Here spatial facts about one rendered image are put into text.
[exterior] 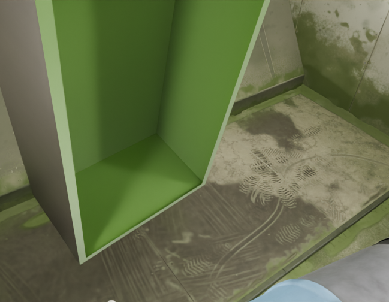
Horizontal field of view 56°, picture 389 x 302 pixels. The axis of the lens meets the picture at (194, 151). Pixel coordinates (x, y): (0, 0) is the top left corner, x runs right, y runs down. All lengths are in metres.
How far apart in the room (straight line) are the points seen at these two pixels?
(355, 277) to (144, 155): 1.44
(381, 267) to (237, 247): 1.67
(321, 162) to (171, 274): 1.23
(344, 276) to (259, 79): 2.58
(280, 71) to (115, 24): 1.94
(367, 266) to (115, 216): 1.27
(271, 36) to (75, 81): 1.95
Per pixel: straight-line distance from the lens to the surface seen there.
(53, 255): 1.96
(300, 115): 2.86
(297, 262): 1.95
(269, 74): 2.87
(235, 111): 2.70
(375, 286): 0.26
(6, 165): 2.11
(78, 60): 1.20
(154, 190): 1.54
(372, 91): 2.83
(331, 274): 0.27
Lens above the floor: 1.62
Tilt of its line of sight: 42 degrees down
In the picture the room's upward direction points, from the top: 3 degrees clockwise
